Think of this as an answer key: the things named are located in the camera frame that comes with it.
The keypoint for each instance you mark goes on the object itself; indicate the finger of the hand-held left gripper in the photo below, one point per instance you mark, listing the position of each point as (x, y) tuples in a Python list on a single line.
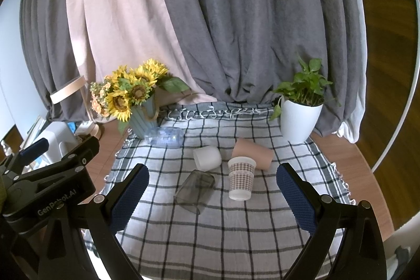
[(75, 152), (32, 148)]

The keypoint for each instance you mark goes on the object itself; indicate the clear bluish plastic cup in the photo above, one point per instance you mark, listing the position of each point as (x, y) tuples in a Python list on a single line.
[(164, 136)]

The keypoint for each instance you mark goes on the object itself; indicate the sunflower bouquet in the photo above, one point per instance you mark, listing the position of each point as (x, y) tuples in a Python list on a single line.
[(137, 91)]

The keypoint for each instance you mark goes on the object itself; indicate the grey curtain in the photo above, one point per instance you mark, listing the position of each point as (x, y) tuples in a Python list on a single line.
[(246, 21)]

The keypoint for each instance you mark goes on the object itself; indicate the brown houndstooth paper cup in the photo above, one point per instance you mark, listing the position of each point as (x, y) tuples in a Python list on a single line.
[(241, 180)]

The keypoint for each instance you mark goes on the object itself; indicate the smoky grey glass tumbler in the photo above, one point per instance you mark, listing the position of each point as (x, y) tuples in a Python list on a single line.
[(193, 191)]

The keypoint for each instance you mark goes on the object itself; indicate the pink cup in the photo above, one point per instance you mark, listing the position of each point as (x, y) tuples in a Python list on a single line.
[(252, 152)]

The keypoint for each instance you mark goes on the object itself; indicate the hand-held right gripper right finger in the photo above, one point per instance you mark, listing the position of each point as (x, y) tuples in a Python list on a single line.
[(295, 198)]

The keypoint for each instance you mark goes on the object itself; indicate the white sheer curtain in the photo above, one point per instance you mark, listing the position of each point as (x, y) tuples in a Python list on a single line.
[(352, 132)]

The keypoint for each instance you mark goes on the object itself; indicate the white box appliance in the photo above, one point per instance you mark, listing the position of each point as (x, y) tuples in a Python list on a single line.
[(57, 139)]

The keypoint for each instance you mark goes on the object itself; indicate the white power strip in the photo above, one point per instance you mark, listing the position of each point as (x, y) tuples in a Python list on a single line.
[(83, 127)]

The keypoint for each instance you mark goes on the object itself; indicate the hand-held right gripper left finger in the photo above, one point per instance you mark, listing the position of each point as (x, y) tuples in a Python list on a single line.
[(131, 198)]

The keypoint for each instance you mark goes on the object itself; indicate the white desk lamp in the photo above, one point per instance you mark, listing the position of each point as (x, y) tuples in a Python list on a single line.
[(67, 89)]

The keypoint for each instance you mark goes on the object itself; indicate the pink curtain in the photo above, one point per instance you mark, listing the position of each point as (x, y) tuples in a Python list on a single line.
[(115, 21)]

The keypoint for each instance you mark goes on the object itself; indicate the green leafy plant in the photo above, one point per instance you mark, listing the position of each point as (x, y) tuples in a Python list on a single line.
[(308, 83)]

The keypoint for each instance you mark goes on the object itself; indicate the white ribbed plant pot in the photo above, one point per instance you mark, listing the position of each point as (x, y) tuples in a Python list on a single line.
[(298, 122)]

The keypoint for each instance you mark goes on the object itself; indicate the teal ribbed vase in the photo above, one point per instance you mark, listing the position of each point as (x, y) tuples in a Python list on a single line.
[(142, 119)]

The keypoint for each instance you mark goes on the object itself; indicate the checked tablecloth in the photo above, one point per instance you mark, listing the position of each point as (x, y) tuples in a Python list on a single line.
[(229, 234)]

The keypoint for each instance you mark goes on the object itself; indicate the white cup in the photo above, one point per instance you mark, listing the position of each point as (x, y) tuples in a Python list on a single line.
[(206, 158)]

